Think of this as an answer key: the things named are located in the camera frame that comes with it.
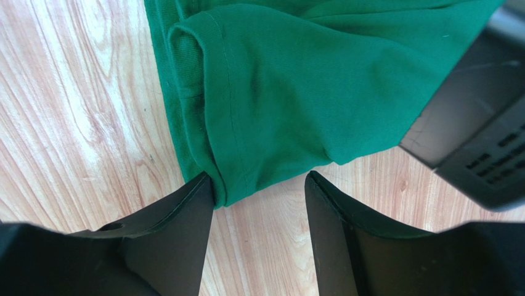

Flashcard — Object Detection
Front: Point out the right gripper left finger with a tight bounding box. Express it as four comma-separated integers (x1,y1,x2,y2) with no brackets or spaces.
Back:
1,173,214,295

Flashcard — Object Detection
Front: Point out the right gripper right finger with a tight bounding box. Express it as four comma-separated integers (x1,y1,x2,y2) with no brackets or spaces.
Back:
304,171,524,295

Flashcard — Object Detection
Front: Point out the green t shirt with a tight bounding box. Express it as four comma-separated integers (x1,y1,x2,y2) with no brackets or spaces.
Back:
144,1,502,208

